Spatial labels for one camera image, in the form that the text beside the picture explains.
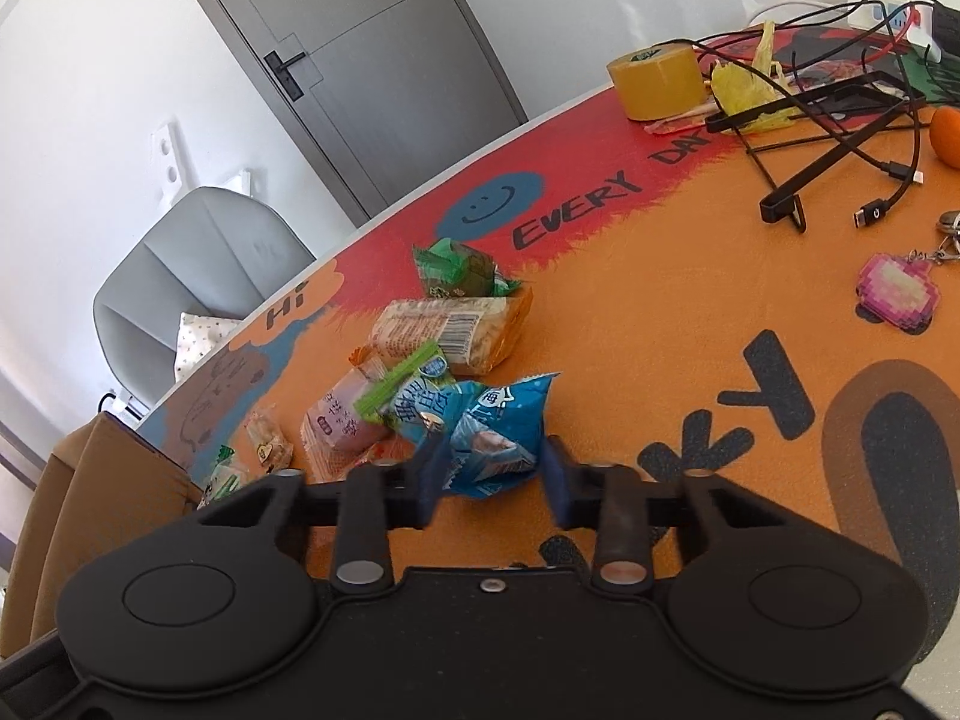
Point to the orange fruit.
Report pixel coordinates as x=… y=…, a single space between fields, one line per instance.
x=946 y=136

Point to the blue snack packet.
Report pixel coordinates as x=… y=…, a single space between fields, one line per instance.
x=495 y=435

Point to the white power strip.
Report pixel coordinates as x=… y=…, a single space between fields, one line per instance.
x=877 y=9

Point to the rice cracker packet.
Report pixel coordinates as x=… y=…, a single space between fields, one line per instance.
x=435 y=326

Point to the yellow tape roll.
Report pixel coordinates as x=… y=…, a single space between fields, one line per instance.
x=660 y=82

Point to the grey door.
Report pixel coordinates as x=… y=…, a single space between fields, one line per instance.
x=375 y=90

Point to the small biscuit packet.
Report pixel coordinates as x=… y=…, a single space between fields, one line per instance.
x=268 y=444

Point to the grey upholstered chair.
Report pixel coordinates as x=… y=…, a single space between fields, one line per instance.
x=187 y=255

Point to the cardboard box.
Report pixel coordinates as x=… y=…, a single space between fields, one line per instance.
x=75 y=510

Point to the cream dotted pillow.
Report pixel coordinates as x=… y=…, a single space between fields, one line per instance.
x=202 y=341

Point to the blue packet with green strip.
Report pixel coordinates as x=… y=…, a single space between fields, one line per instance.
x=420 y=405

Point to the yellow plastic bag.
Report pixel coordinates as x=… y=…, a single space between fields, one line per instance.
x=750 y=90

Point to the small red white wrapper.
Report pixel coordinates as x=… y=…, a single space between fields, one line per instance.
x=675 y=121

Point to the pink snack packet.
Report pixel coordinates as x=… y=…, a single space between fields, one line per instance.
x=337 y=420

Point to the bunch of keys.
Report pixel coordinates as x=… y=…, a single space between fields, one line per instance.
x=949 y=229

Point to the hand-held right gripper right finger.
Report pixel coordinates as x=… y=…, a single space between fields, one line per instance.
x=559 y=484

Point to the green and white snack packet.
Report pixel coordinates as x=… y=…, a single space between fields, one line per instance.
x=221 y=480

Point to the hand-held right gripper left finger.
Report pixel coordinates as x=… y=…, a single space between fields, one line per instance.
x=433 y=480

